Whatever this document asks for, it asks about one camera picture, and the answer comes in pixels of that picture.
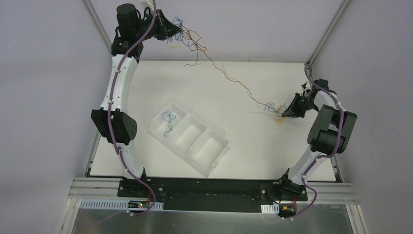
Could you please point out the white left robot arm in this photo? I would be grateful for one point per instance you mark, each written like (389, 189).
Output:
(111, 118)

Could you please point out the white foam compartment tray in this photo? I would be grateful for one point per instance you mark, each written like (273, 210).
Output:
(189, 137)

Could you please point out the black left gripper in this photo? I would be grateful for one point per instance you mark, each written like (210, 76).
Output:
(161, 26)

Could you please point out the aluminium frame rail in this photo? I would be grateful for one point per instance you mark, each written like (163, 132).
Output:
(101, 192)

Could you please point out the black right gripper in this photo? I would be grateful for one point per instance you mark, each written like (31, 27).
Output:
(301, 102)

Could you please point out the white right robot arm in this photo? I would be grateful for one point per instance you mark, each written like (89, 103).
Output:
(329, 135)

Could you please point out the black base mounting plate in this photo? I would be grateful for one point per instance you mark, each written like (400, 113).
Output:
(204, 194)

